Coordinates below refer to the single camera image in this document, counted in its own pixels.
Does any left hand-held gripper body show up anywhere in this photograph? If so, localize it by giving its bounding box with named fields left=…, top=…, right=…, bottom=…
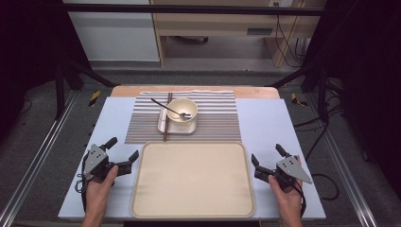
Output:
left=82, top=144, right=119, bottom=183

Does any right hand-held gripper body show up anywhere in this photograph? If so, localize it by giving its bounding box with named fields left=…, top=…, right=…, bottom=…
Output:
left=268, top=154, right=314, bottom=190

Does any white square plate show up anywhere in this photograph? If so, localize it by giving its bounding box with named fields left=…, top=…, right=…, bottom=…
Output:
left=157, top=105, right=199, bottom=135

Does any cream bowl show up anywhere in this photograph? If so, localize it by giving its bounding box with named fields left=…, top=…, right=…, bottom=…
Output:
left=166, top=97, right=199, bottom=127

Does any beige plastic tray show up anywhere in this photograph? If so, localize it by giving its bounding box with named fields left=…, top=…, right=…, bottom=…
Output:
left=130, top=141, right=256, bottom=219

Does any metal spoon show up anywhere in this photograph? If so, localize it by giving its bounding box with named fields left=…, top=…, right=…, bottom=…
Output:
left=150, top=97, right=193, bottom=120

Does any person's right hand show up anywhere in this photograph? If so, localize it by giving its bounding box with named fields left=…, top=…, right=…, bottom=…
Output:
left=268, top=156, right=306, bottom=219

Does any yellow black tape marker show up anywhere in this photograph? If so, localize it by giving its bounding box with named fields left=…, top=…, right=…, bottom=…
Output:
left=290, top=93, right=308, bottom=107
left=88, top=90, right=102, bottom=108

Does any striped placemat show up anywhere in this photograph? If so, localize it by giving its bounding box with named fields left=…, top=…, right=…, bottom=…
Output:
left=124, top=90, right=243, bottom=145

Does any black metal stand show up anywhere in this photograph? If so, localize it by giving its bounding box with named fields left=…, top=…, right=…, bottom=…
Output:
left=53, top=53, right=119, bottom=121
left=268, top=60, right=330, bottom=124

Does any white cabinet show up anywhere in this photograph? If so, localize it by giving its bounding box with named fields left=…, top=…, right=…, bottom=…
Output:
left=62, top=0, right=160, bottom=62

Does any black curtain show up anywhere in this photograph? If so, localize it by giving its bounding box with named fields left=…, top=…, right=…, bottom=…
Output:
left=310, top=0, right=401, bottom=190
left=0, top=0, right=93, bottom=143

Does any light wooden desk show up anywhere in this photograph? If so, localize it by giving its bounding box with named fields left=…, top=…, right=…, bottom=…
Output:
left=149, top=0, right=327, bottom=68

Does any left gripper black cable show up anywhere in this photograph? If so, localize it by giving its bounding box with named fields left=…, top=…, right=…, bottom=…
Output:
left=74, top=152, right=96, bottom=212

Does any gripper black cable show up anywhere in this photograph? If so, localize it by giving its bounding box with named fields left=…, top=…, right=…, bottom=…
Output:
left=292, top=181, right=307, bottom=218
left=74, top=152, right=96, bottom=212

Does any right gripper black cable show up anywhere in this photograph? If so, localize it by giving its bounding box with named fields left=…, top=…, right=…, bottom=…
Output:
left=292, top=181, right=307, bottom=218

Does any looped black floor cable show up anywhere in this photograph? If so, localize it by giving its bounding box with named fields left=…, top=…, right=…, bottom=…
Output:
left=310, top=172, right=340, bottom=201

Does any aluminium floor rail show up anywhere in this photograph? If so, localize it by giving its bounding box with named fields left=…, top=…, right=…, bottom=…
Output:
left=306, top=94, right=379, bottom=227
left=0, top=91, right=79, bottom=227

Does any thin black floor cable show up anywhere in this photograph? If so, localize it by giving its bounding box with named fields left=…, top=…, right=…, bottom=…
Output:
left=18, top=98, right=32, bottom=116

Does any bundle of hanging black cables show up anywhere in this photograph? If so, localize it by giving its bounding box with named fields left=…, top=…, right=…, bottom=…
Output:
left=275, top=13, right=311, bottom=68

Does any white wall socket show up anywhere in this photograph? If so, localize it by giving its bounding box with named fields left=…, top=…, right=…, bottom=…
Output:
left=268, top=0, right=294, bottom=8

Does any black horizontal frame bar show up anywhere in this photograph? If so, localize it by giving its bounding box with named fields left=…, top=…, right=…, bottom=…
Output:
left=61, top=3, right=325, bottom=17

